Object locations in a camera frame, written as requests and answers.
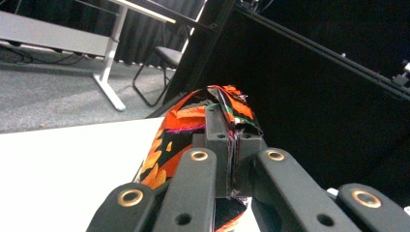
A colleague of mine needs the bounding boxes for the orange and black snack packet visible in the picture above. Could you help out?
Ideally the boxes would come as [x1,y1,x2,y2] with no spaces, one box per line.
[132,84,264,232]

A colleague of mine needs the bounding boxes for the black frame rail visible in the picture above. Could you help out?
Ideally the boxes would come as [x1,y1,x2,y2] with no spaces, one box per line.
[234,2,410,102]

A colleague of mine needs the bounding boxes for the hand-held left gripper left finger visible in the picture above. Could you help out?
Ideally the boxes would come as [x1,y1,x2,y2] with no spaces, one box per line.
[191,105,235,199]

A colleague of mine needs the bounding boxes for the white table mat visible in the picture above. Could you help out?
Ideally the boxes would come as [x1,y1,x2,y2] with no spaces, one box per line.
[0,116,410,232]

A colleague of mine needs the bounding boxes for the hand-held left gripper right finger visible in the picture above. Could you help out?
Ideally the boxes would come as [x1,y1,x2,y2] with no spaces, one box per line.
[233,127,269,198]

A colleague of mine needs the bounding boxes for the black office chair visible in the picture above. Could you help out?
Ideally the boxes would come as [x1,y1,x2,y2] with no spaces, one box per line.
[146,0,239,119]

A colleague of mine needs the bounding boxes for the dark curtain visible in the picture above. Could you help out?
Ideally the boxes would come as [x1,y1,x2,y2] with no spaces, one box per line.
[115,0,208,66]

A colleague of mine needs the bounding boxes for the black floor cables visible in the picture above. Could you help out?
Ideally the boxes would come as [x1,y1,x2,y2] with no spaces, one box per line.
[0,47,85,66]

